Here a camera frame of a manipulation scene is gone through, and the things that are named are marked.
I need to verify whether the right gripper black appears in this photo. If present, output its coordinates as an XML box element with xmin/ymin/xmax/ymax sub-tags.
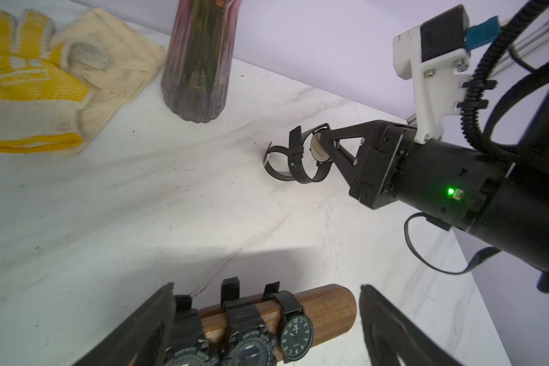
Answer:
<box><xmin>319</xmin><ymin>120</ymin><xmax>508</xmax><ymax>229</ymax></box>

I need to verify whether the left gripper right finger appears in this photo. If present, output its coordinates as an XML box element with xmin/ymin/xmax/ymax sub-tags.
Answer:
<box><xmin>359</xmin><ymin>285</ymin><xmax>460</xmax><ymax>365</ymax></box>

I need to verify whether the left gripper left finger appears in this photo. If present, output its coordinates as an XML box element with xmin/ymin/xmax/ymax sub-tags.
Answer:
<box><xmin>76</xmin><ymin>282</ymin><xmax>175</xmax><ymax>365</ymax></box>

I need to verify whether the black digital watch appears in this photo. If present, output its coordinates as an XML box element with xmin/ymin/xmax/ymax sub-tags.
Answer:
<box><xmin>165</xmin><ymin>295</ymin><xmax>220</xmax><ymax>366</ymax></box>
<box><xmin>221</xmin><ymin>277</ymin><xmax>277</xmax><ymax>366</ymax></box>

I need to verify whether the black analog dark-dial watch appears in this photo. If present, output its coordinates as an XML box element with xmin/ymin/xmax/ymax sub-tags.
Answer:
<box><xmin>288</xmin><ymin>124</ymin><xmax>332</xmax><ymax>184</ymax></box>

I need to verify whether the wooden watch stand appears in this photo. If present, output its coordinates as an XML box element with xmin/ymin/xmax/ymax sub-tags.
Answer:
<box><xmin>199</xmin><ymin>285</ymin><xmax>357</xmax><ymax>365</ymax></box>

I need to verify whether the black watch pair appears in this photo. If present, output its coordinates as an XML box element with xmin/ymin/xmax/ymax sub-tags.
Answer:
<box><xmin>262</xmin><ymin>143</ymin><xmax>295</xmax><ymax>181</ymax></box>

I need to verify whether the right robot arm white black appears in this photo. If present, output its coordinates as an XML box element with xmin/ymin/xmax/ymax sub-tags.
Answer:
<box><xmin>314</xmin><ymin>1</ymin><xmax>549</xmax><ymax>294</ymax></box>

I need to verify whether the purple glass vase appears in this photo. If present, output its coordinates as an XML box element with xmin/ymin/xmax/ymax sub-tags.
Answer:
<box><xmin>161</xmin><ymin>0</ymin><xmax>242</xmax><ymax>123</ymax></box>

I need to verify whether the yellow white work glove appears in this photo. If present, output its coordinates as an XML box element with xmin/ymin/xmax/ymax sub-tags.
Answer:
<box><xmin>0</xmin><ymin>9</ymin><xmax>108</xmax><ymax>153</ymax></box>

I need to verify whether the aluminium frame rail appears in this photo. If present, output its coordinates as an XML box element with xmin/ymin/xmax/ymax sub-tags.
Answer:
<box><xmin>404</xmin><ymin>2</ymin><xmax>549</xmax><ymax>127</ymax></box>

